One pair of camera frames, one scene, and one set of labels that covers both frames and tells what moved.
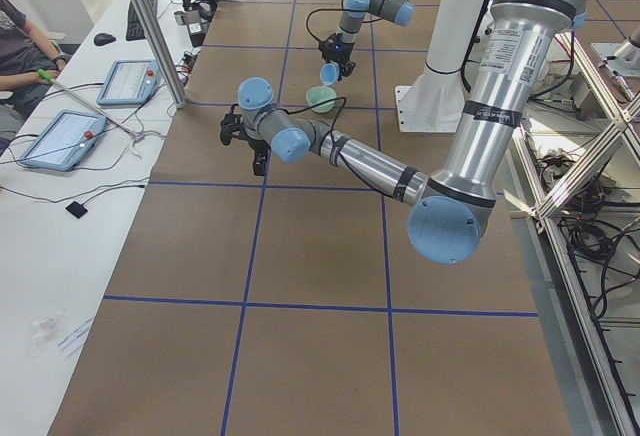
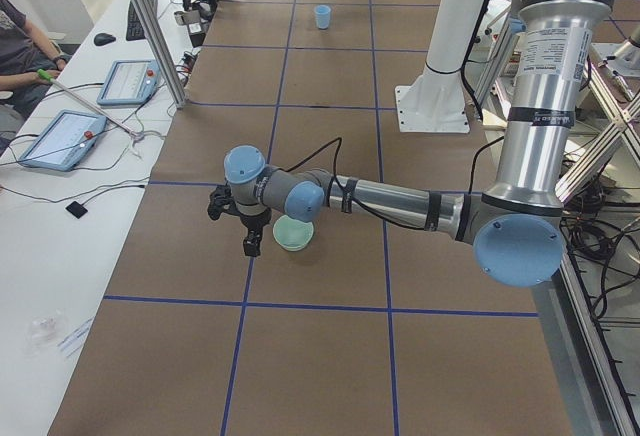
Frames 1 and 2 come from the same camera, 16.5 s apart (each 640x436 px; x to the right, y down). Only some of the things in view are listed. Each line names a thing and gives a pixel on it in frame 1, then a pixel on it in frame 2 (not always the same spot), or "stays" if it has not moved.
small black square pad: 76,210 stays
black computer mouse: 102,39 stays
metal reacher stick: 134,134 stays
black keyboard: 135,30 stays
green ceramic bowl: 319,94 → 291,234
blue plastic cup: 329,74 → 322,16
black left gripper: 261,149 → 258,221
